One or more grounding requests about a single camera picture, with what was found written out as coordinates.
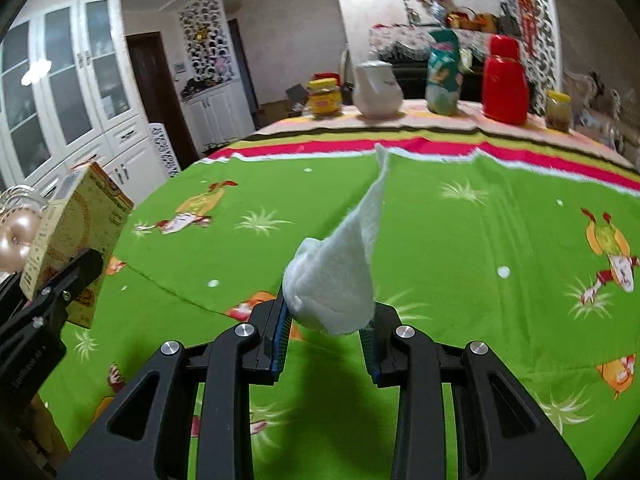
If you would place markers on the red thermos jug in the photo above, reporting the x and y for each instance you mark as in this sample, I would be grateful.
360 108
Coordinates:
505 85

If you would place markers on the tall white glass cabinet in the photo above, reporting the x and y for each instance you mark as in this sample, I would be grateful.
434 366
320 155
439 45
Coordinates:
65 85

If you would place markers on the gold wall ornament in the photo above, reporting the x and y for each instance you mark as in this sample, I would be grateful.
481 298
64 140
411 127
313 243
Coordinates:
201 34

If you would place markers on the white shoe cabinet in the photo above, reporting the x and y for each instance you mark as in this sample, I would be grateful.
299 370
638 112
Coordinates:
220 115

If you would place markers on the blue white vase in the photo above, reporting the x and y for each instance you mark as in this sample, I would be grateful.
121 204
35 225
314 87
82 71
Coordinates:
438 9

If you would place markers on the white ceramic teapot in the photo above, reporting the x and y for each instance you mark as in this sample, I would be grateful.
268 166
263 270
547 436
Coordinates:
377 92

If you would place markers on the floral lace piano cover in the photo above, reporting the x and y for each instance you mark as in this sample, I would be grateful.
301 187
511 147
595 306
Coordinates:
395 40

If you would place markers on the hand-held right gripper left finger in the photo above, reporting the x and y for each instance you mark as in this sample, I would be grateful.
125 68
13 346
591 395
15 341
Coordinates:
277 340

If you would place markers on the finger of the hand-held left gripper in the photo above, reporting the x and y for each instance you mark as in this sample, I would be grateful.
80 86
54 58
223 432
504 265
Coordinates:
75 275

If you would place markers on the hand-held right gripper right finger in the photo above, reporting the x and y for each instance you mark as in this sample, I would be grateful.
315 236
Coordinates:
370 355

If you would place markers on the small glass jar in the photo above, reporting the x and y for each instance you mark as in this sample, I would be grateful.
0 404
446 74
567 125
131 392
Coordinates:
557 112

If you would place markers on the woven basket bag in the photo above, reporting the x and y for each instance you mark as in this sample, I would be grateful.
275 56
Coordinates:
460 19

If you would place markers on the dark wooden door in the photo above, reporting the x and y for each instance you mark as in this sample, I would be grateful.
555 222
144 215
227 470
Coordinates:
160 100

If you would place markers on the black piano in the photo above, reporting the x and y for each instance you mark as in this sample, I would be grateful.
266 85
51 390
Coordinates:
412 77

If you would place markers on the small black stand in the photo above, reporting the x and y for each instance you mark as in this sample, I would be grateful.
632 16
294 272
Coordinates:
410 12

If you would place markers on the beige leather dining chair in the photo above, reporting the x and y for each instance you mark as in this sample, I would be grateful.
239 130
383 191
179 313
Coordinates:
17 240

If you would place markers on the red knot wall hanging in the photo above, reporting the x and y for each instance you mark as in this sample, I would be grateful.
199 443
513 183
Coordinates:
522 0

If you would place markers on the large white lattice screen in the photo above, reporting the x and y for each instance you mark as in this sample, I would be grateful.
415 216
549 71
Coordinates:
547 50

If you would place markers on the small white lattice panel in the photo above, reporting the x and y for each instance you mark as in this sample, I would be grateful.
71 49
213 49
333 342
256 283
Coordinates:
207 10

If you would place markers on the carved beige sofa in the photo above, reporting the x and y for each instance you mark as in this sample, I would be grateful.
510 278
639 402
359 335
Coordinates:
605 110

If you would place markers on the red gift bags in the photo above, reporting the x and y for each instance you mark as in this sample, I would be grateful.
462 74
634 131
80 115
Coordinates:
330 76

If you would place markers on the grey open box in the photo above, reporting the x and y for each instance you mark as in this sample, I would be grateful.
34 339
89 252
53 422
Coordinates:
296 94

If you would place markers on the white tissue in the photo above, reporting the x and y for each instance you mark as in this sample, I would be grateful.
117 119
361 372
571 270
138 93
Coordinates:
340 280

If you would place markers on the white perforated stand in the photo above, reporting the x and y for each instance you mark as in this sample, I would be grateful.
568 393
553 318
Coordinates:
164 150

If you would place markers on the green snack bag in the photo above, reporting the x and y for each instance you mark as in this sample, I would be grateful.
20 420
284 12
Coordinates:
442 77

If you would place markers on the orange handbag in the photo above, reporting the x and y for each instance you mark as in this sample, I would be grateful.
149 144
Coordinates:
486 22

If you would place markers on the yellow green cardboard box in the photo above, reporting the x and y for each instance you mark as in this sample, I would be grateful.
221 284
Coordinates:
75 220

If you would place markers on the yellow lidded jar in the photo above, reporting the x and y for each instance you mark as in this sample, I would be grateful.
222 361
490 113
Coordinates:
324 100

